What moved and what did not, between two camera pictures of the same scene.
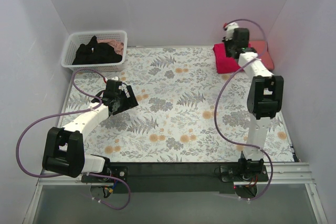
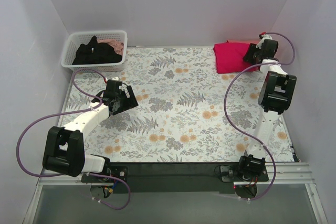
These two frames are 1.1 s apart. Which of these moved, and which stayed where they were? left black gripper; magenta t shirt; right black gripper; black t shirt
Moved: right black gripper
Stayed: magenta t shirt; left black gripper; black t shirt
